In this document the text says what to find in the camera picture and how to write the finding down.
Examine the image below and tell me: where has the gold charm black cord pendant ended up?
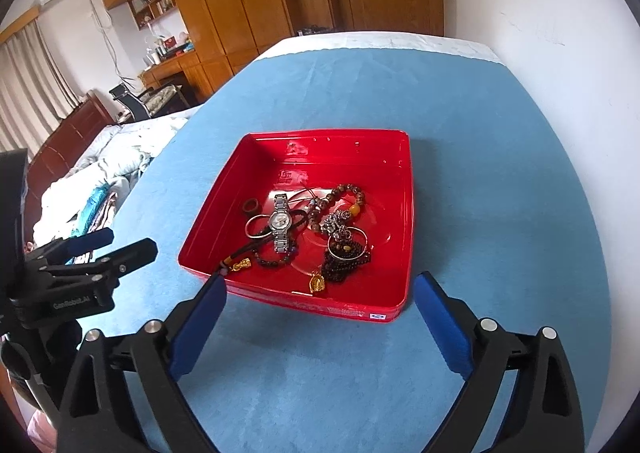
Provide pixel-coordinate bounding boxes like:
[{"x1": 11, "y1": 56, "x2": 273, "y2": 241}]
[{"x1": 215, "y1": 210, "x2": 308, "y2": 277}]

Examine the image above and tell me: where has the multicolour agate bead bracelet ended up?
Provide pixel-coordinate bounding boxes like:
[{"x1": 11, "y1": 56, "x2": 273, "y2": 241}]
[{"x1": 252, "y1": 226, "x2": 302, "y2": 269}]

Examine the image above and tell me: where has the silver metal wristwatch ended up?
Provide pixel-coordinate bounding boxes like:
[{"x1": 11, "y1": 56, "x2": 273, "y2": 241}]
[{"x1": 268, "y1": 193, "x2": 293, "y2": 254}]

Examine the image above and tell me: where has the brown wooden bead bracelet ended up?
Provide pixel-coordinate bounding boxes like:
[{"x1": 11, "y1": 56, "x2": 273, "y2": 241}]
[{"x1": 305, "y1": 182, "x2": 366, "y2": 234}]

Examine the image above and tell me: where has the silver chain necklace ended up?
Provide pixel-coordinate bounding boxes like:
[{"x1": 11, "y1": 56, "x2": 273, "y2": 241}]
[{"x1": 319, "y1": 210, "x2": 356, "y2": 243}]

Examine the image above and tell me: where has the black bead necklace gold pendant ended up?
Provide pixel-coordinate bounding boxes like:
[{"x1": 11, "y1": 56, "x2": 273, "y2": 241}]
[{"x1": 309, "y1": 241, "x2": 371, "y2": 294}]

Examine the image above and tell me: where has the thin silver ring bangle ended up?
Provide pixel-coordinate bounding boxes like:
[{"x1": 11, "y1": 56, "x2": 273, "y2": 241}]
[{"x1": 326, "y1": 226, "x2": 369, "y2": 262}]

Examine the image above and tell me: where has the dark wooden bed headboard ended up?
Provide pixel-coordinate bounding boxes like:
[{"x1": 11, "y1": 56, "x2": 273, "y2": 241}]
[{"x1": 24, "y1": 91, "x2": 115, "y2": 241}]

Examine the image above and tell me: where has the beige curtain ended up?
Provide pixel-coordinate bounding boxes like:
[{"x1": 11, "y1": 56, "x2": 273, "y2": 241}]
[{"x1": 0, "y1": 20, "x2": 80, "y2": 158}]

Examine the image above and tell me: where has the black office chair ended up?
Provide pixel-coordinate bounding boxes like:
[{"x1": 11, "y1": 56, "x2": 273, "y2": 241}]
[{"x1": 110, "y1": 84, "x2": 189, "y2": 122}]

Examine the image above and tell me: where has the red metal tin box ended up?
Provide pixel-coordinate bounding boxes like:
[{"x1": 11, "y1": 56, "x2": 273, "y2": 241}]
[{"x1": 178, "y1": 129, "x2": 414, "y2": 323}]

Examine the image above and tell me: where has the blue fabric table cover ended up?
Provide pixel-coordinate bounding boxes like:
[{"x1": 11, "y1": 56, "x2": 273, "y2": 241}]
[{"x1": 74, "y1": 46, "x2": 612, "y2": 453}]

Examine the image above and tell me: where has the wooden desk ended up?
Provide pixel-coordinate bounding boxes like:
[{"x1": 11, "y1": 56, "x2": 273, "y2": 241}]
[{"x1": 139, "y1": 50, "x2": 215, "y2": 103}]

